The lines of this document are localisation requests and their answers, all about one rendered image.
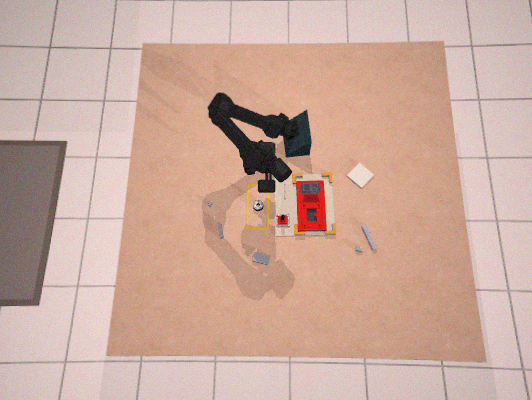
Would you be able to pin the grey long bar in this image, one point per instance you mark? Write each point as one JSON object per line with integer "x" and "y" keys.
{"x": 369, "y": 237}

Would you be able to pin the grey wheel with black tyre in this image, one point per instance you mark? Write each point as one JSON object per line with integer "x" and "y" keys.
{"x": 258, "y": 208}

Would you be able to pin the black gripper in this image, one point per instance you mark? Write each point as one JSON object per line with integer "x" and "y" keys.
{"x": 267, "y": 186}

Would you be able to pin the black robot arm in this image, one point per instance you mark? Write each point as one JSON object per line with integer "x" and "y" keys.
{"x": 222, "y": 108}

